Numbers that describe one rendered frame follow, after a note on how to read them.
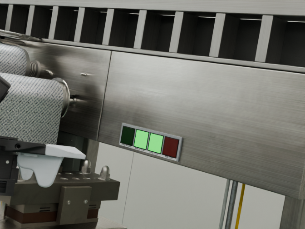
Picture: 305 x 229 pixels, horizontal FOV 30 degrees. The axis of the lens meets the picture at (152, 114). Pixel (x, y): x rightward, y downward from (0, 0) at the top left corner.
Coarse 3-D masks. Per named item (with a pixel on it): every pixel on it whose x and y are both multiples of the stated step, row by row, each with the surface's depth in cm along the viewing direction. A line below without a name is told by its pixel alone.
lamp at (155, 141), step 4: (152, 136) 168; (156, 136) 167; (160, 136) 166; (152, 140) 168; (156, 140) 167; (160, 140) 166; (152, 144) 168; (156, 144) 167; (160, 144) 166; (148, 148) 169; (152, 148) 168; (156, 148) 167; (160, 148) 166
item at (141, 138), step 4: (136, 132) 173; (140, 132) 172; (144, 132) 171; (136, 136) 173; (140, 136) 172; (144, 136) 170; (136, 140) 173; (140, 140) 171; (144, 140) 170; (136, 144) 173; (140, 144) 171; (144, 144) 170; (144, 148) 170
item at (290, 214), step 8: (88, 144) 214; (96, 144) 216; (88, 152) 214; (96, 152) 217; (80, 160) 216; (96, 160) 218; (80, 168) 215; (288, 200) 155; (296, 200) 153; (304, 200) 152; (288, 208) 155; (296, 208) 153; (304, 208) 153; (288, 216) 154; (296, 216) 153; (304, 216) 153; (280, 224) 156; (288, 224) 154; (296, 224) 153; (304, 224) 154
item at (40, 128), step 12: (0, 120) 170; (12, 120) 173; (24, 120) 176; (36, 120) 179; (48, 120) 182; (0, 132) 170; (12, 132) 173; (24, 132) 176; (36, 132) 180; (48, 132) 183
